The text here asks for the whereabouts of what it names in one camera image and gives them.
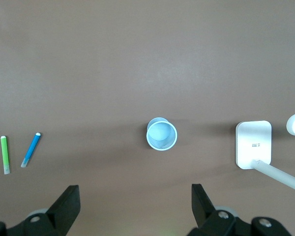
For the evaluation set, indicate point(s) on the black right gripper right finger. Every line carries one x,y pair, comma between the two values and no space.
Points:
211,221

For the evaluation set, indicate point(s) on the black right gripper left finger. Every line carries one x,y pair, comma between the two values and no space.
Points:
59,216

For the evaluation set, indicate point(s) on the blue marker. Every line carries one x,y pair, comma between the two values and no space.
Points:
31,148

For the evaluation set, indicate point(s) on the green marker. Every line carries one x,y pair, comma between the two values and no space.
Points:
5,153

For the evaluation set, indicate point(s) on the blue mesh cup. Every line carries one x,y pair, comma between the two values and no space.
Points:
162,135

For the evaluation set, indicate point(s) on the brown table mat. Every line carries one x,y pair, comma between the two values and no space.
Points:
137,61

